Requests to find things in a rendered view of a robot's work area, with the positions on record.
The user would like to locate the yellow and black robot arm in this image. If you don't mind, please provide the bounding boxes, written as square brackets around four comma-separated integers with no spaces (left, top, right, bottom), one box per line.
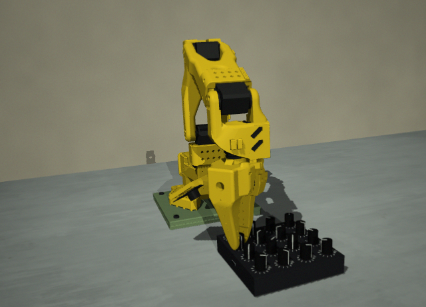
[169,39,270,196]

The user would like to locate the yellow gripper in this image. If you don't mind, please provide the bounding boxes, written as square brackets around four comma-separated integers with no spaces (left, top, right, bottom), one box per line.
[169,156,268,250]

